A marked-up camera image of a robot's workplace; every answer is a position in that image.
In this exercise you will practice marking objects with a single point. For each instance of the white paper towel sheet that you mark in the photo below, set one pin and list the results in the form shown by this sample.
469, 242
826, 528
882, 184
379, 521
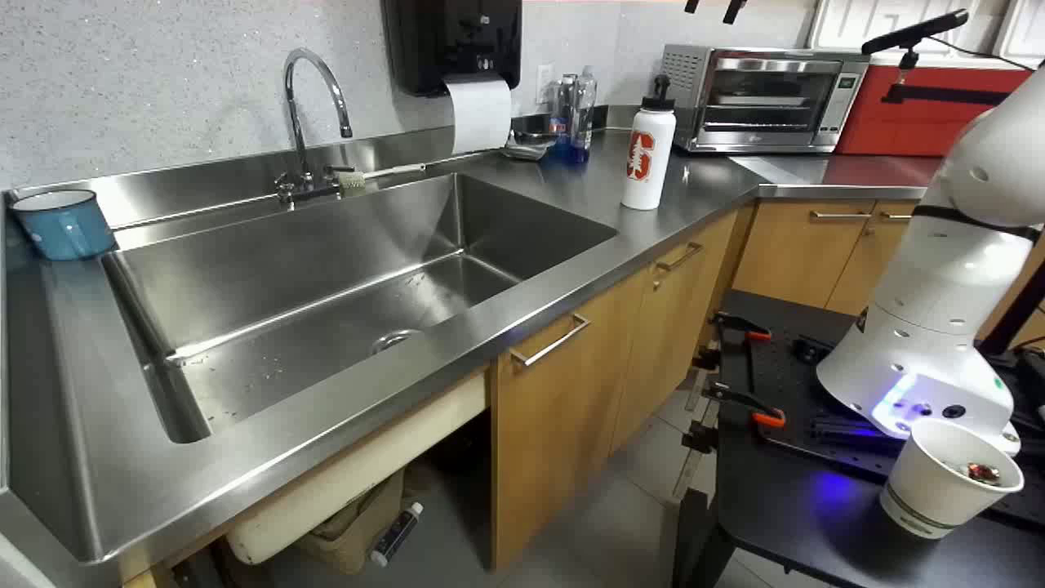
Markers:
478, 114

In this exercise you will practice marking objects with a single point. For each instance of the beige trash bin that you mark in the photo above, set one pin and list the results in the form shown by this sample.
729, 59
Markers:
355, 528

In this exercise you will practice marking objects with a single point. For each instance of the orange black clamp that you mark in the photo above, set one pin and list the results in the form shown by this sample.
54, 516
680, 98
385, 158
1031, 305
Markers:
745, 329
755, 412

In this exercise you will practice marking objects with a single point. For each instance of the chrome gooseneck faucet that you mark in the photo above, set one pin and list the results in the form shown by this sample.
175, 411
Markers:
297, 186

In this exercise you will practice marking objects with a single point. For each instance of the white sink basin underside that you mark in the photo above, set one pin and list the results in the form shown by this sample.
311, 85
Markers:
361, 479

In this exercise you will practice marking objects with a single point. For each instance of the black paper towel dispenser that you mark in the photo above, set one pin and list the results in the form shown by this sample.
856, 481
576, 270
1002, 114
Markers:
445, 45

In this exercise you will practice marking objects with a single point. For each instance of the wooden cabinet door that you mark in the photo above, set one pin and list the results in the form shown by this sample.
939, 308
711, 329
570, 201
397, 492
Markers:
558, 460
680, 329
790, 261
876, 266

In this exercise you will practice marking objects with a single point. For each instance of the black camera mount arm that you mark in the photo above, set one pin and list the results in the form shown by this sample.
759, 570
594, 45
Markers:
916, 32

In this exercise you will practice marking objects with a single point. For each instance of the white paper cup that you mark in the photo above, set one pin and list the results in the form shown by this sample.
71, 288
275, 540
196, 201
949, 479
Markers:
936, 492

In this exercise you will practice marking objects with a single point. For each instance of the red cabinet box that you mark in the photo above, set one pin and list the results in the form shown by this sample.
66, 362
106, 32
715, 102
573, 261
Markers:
925, 127

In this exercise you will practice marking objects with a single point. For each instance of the pale sponge by faucet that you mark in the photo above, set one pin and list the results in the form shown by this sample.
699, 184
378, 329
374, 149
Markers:
356, 181

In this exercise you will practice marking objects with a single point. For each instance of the clear glass bottles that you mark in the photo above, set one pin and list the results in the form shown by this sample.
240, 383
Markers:
573, 114

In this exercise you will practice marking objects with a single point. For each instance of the stainless steel sink basin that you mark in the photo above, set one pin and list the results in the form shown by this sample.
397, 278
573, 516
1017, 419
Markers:
329, 305

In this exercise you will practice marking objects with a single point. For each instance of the brown scraps in cup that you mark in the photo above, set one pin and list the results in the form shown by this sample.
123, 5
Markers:
980, 470

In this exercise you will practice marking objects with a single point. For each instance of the dark white capped bottle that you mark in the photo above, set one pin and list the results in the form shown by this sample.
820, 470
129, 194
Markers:
397, 535

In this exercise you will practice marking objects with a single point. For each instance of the small dark dish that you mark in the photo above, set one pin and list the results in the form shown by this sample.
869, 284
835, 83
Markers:
532, 138

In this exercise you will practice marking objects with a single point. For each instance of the silver toaster oven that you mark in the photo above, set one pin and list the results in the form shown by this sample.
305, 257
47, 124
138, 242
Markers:
764, 98

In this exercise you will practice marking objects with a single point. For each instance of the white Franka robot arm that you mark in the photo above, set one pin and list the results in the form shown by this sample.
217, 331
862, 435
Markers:
949, 282

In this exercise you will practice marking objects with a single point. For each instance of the white bottle orange print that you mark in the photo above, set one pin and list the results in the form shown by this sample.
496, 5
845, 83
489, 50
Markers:
647, 163

